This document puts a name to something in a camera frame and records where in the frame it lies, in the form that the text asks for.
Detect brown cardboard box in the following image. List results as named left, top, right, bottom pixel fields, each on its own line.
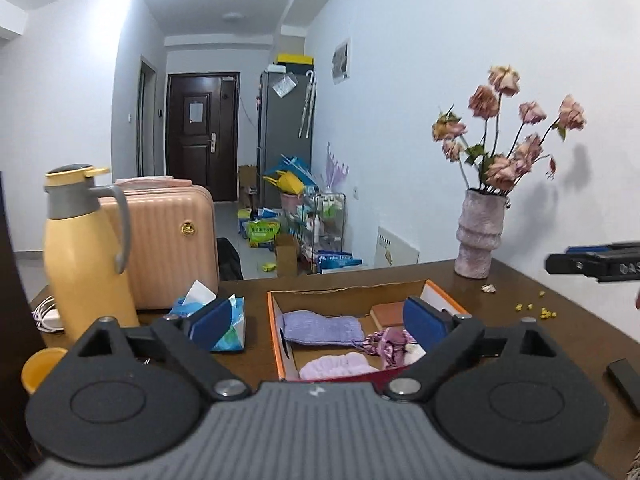
left=274, top=233, right=301, bottom=278

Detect yellow thermos jug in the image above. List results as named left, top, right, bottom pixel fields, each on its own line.
left=42, top=163, right=140, bottom=346

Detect brown flat case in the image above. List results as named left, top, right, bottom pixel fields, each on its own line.
left=369, top=301, right=407, bottom=329

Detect scattered yellow petal crumbs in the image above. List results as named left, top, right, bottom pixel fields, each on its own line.
left=514, top=290, right=558, bottom=321

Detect white hanging umbrella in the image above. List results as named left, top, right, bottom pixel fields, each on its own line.
left=298, top=70, right=318, bottom=140

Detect dark brown entrance door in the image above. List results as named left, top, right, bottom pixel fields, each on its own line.
left=165, top=72, right=241, bottom=203

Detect blue tissue pack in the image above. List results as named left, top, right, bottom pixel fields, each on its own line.
left=167, top=280, right=247, bottom=353

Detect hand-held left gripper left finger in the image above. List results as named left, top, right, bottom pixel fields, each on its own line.
left=64, top=299, right=252, bottom=402

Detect wall panel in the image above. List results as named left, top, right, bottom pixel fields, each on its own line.
left=332, top=37, right=351, bottom=86

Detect black backpack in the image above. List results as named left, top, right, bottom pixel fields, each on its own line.
left=216, top=237, right=245, bottom=281

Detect pink suitcase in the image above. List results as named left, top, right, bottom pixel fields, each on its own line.
left=97, top=176, right=221, bottom=311

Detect side door frame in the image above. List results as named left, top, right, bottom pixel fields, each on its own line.
left=137, top=55, right=158, bottom=177

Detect yellow mug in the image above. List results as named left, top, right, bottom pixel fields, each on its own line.
left=20, top=346, right=68, bottom=396

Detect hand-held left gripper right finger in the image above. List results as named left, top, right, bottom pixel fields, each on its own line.
left=386, top=296, right=572, bottom=402

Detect pink patterned cloth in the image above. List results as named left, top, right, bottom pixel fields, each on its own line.
left=361, top=327, right=418, bottom=368

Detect dried pink rose bouquet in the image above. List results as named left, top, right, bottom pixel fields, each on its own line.
left=431, top=64, right=588, bottom=197

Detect red cardboard box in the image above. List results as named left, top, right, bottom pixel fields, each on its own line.
left=266, top=279, right=473, bottom=383

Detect paper sheet on refrigerator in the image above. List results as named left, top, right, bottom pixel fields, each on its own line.
left=271, top=72, right=298, bottom=99

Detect white leaning board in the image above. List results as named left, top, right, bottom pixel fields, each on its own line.
left=373, top=226, right=421, bottom=269

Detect blue white package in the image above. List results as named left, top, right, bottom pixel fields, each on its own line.
left=317, top=249, right=364, bottom=274

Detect yellow watering can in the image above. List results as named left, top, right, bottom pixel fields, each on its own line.
left=263, top=170, right=306, bottom=196

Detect purple drawstring pouch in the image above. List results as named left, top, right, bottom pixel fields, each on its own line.
left=281, top=310, right=367, bottom=347

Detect white power adapter cable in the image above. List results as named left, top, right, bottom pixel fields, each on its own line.
left=31, top=295, right=66, bottom=334

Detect pink bucket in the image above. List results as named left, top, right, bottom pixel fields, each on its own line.
left=279, top=191, right=304, bottom=217

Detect lilac plastic hanger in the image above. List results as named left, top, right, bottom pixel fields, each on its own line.
left=325, top=141, right=351, bottom=192

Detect metal storage cart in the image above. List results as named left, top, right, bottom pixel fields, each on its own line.
left=299, top=191, right=347, bottom=275

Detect tall cardboard box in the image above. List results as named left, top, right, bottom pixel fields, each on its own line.
left=238, top=164, right=259, bottom=211

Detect black smartphone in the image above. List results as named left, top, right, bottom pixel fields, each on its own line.
left=606, top=358, right=640, bottom=417

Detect grey refrigerator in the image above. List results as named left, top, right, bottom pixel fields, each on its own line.
left=256, top=69, right=316, bottom=208

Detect pink stone vase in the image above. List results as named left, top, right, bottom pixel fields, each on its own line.
left=454, top=188, right=511, bottom=280

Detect lilac fluffy cloth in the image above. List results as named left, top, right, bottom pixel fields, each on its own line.
left=298, top=351, right=382, bottom=382

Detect green yellow rice bag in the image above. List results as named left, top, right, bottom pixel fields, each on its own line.
left=247, top=219, right=282, bottom=252

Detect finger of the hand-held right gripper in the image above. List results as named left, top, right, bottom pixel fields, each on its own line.
left=545, top=251, right=603, bottom=277
left=566, top=241, right=640, bottom=256

